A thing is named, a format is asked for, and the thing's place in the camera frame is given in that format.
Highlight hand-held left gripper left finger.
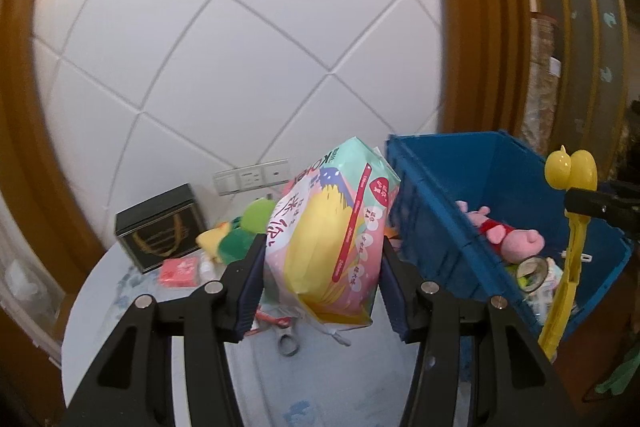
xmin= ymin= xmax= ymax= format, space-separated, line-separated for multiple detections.
xmin=62 ymin=233 xmax=267 ymax=427

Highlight yellow and dark green plush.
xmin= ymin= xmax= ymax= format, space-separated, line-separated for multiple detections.
xmin=196 ymin=217 xmax=253 ymax=265

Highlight mint and pink tissue pack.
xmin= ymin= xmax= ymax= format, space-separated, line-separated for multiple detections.
xmin=264 ymin=136 xmax=402 ymax=348

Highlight pale tissue pack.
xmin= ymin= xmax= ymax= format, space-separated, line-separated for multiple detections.
xmin=545 ymin=257 xmax=572 ymax=299

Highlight wrapped flat package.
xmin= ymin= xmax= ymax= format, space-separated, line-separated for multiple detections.
xmin=525 ymin=17 xmax=562 ymax=148

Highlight black gift box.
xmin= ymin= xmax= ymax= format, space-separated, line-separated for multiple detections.
xmin=115 ymin=183 xmax=207 ymax=275

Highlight pig plush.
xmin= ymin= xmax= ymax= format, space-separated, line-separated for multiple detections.
xmin=456 ymin=201 xmax=545 ymax=264

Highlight yellow plastic clip tongs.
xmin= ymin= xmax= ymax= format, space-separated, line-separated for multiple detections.
xmin=537 ymin=146 xmax=598 ymax=360

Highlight wooden door frame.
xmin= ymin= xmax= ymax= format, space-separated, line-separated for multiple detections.
xmin=0 ymin=0 xmax=117 ymax=358
xmin=430 ymin=0 xmax=546 ymax=142

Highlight clear plastic bag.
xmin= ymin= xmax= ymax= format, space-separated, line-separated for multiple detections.
xmin=0 ymin=257 xmax=57 ymax=324

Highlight small pink packet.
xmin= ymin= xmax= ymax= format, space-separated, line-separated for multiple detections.
xmin=159 ymin=257 xmax=201 ymax=289

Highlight blue plastic crate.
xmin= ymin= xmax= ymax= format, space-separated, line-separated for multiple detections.
xmin=385 ymin=131 xmax=635 ymax=343

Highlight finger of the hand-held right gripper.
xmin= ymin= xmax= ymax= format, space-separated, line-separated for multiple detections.
xmin=564 ymin=188 xmax=640 ymax=240
xmin=597 ymin=179 xmax=640 ymax=198

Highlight white wall switch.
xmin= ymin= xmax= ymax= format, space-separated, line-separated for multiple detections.
xmin=214 ymin=171 xmax=241 ymax=196

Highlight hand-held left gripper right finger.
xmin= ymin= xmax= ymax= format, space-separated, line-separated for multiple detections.
xmin=381 ymin=241 xmax=576 ymax=427

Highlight red and teal packet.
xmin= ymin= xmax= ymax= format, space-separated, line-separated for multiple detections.
xmin=252 ymin=302 xmax=301 ymax=336

